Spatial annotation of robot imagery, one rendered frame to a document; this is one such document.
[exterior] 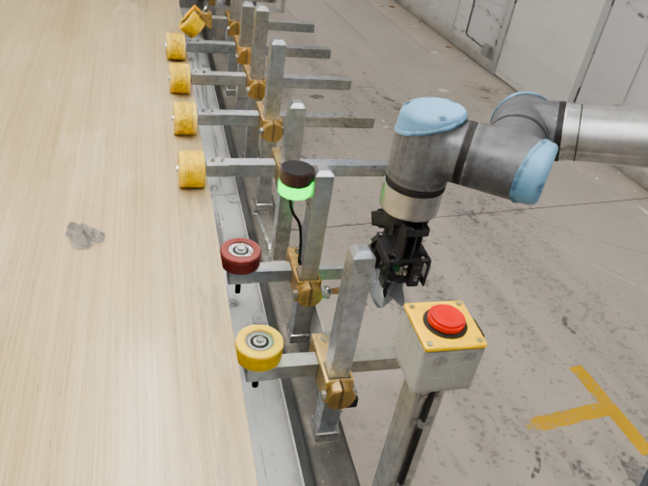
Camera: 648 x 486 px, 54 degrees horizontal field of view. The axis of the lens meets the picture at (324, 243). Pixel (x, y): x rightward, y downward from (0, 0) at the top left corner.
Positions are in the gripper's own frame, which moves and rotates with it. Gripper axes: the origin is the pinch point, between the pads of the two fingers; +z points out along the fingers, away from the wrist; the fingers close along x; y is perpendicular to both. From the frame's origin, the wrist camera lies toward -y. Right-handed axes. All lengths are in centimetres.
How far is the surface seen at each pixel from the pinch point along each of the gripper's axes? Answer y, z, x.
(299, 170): -17.2, -15.4, -12.6
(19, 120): -77, 6, -68
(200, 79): -95, 1, -24
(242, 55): -114, 0, -9
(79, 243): -25, 5, -51
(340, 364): 8.7, 6.1, -8.3
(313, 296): -13.6, 10.9, -7.4
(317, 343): 0.6, 9.5, -10.0
